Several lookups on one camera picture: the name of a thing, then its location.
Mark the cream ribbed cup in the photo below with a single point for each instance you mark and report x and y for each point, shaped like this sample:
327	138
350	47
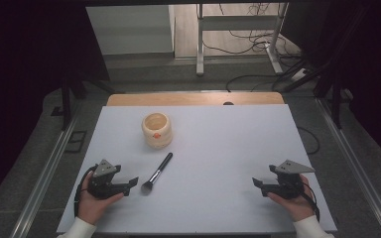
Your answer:
157	130

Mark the white metal desk frame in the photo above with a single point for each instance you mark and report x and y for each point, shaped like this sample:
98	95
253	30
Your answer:
234	23

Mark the black metal stand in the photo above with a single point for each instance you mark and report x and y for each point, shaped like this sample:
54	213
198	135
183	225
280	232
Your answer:
66	99
335	99

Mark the dark curtain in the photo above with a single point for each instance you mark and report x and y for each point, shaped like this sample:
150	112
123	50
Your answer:
370	66
29	82

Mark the person's left hand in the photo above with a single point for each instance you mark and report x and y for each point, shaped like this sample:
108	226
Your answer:
92	206

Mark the white table board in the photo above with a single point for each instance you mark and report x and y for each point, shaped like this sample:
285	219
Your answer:
211	148

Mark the person's right hand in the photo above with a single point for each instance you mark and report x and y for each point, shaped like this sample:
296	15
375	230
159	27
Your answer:
294	206

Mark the aluminium rail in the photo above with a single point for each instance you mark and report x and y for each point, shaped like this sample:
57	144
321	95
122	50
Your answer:
46	178
357	172

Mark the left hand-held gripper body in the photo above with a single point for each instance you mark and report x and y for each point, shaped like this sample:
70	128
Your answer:
101	183

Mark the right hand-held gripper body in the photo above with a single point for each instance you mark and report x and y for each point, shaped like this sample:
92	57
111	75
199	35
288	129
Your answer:
287	185

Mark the white cabinet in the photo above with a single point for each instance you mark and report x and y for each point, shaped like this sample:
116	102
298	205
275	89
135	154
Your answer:
129	29

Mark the white power strip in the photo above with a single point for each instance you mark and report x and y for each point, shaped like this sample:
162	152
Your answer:
298	74

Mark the black makeup brush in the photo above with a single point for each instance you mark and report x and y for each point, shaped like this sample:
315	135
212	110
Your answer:
157	174

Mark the black floor bracket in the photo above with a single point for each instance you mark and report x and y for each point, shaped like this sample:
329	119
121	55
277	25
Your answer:
76	141

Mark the wooden table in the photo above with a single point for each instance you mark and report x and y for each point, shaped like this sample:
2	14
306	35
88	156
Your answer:
195	98

